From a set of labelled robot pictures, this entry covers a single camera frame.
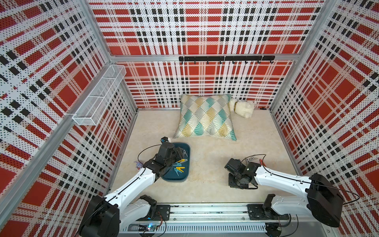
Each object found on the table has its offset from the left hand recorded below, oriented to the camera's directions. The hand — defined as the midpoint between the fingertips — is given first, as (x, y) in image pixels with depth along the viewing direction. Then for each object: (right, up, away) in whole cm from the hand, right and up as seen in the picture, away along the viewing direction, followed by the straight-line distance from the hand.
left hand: (182, 151), depth 86 cm
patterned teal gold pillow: (+14, +21, +10) cm, 27 cm away
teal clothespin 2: (-3, -12, +1) cm, 13 cm away
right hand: (+29, -18, -4) cm, 34 cm away
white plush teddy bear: (+45, +28, +28) cm, 60 cm away
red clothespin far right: (+49, -8, +5) cm, 50 cm away
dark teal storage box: (-7, -15, +1) cm, 17 cm away
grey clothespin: (0, -3, +8) cm, 9 cm away
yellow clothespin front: (-4, -10, +3) cm, 11 cm away
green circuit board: (-13, -33, -17) cm, 39 cm away
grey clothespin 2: (+43, -7, +8) cm, 44 cm away
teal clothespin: (-3, -9, +5) cm, 11 cm away
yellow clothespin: (-2, -11, +3) cm, 12 cm away
